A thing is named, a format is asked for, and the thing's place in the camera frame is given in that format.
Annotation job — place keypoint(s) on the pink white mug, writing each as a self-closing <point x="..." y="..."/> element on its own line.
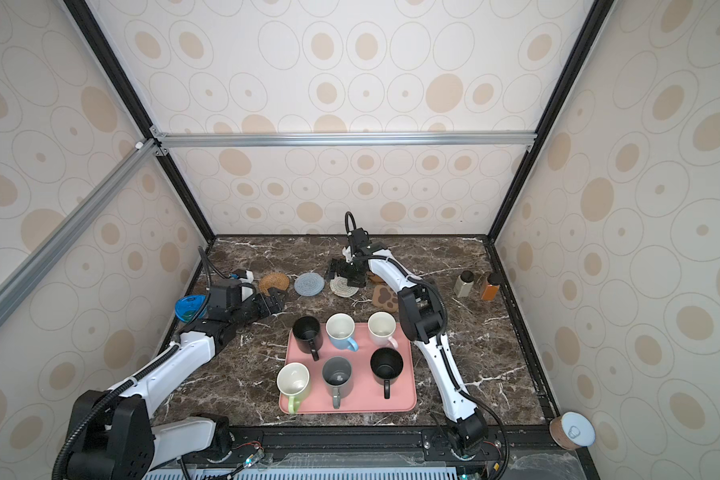
<point x="381" y="329"/>

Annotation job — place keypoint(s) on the grey mug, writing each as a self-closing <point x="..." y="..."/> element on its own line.
<point x="337" y="376"/>

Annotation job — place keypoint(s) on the clear bottle black cap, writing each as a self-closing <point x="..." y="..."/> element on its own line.
<point x="464" y="284"/>

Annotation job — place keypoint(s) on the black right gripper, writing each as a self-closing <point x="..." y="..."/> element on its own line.
<point x="361" y="281"/>

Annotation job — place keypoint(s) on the green white mug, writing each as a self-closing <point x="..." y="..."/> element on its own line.
<point x="294" y="383"/>

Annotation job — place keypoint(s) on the black corner frame post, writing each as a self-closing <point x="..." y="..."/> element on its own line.
<point x="83" y="17"/>

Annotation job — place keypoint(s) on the brown can white lid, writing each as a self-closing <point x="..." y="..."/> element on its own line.
<point x="572" y="430"/>

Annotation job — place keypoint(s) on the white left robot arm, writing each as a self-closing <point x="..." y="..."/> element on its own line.
<point x="110" y="435"/>

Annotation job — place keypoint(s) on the black mug back left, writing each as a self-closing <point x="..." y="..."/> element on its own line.
<point x="308" y="336"/>

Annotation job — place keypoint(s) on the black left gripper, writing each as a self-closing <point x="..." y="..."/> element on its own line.
<point x="267" y="309"/>

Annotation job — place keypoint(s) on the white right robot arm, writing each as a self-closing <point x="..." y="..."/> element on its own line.
<point x="424" y="320"/>

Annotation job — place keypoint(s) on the pink tray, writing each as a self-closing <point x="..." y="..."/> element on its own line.
<point x="366" y="395"/>

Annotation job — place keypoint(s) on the multicolour stitched white coaster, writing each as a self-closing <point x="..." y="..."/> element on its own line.
<point x="340" y="287"/>

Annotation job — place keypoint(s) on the orange bottle black cap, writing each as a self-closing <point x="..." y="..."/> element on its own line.
<point x="491" y="286"/>

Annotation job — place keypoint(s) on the woven rattan coaster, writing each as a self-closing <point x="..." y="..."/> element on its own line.
<point x="276" y="280"/>

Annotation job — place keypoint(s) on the light blue mug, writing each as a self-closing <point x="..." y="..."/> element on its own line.
<point x="340" y="328"/>

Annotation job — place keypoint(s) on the light blue woven coaster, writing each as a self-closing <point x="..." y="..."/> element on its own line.
<point x="309" y="284"/>

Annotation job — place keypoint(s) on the aluminium left side bar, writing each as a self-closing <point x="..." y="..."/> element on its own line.
<point x="27" y="276"/>

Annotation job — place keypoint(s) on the black mug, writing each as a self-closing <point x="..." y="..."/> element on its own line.
<point x="386" y="365"/>
<point x="308" y="336"/>

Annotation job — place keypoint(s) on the blue lidded white cup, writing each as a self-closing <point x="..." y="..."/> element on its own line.
<point x="186" y="307"/>

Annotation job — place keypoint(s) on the black right corner post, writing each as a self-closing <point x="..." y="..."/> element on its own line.
<point x="582" y="46"/>

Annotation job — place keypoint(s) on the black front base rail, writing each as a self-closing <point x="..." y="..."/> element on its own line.
<point x="383" y="452"/>

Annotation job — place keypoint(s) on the brown paw shaped coaster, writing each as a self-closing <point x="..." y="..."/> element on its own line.
<point x="385" y="298"/>

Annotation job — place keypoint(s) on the aluminium back crossbar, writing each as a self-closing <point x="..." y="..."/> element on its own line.
<point x="348" y="139"/>

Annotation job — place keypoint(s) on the black mug front right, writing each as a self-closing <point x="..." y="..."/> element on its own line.
<point x="386" y="365"/>

